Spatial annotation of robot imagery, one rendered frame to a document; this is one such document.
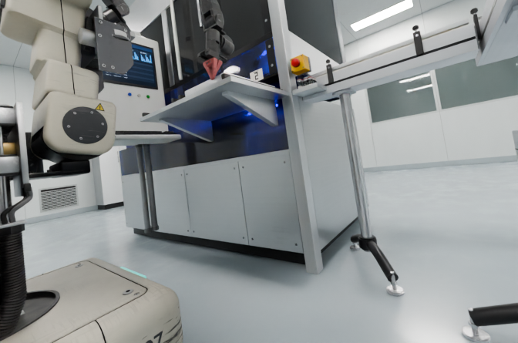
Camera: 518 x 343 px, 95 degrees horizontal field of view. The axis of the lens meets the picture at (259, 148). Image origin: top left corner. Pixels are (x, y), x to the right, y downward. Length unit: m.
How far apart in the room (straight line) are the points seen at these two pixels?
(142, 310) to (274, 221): 0.79
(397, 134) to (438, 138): 0.69
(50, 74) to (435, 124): 5.50
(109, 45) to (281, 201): 0.96
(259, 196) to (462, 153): 4.72
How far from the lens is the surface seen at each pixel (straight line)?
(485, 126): 5.64
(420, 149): 5.64
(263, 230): 1.38
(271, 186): 1.27
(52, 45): 0.92
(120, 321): 0.68
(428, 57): 1.16
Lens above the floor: 0.56
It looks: 3 degrees up
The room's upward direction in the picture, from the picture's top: 8 degrees counter-clockwise
